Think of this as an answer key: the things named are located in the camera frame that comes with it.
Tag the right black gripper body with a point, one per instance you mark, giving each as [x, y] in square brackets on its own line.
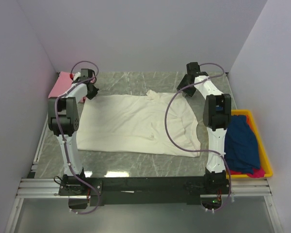
[186, 89]

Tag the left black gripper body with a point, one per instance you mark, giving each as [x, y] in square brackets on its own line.
[92, 93]

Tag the white t shirt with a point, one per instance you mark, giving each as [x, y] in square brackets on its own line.
[156, 123]

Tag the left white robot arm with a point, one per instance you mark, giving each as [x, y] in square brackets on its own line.
[64, 121]

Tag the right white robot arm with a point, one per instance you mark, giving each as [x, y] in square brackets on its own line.
[216, 118]

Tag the folded pink t shirt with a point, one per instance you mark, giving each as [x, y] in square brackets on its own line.
[65, 87]

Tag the orange t shirt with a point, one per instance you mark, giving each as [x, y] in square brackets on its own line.
[248, 121]

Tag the blue t shirt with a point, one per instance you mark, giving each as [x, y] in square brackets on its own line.
[241, 146]

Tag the black base bar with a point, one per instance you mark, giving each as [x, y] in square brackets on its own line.
[143, 190]

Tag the magenta t shirt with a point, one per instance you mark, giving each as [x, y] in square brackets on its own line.
[257, 173]

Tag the yellow plastic bin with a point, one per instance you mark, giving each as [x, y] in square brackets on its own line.
[265, 163]

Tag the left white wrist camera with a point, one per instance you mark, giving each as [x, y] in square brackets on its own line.
[74, 76]

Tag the aluminium frame rail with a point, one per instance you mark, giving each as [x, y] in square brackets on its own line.
[36, 188]

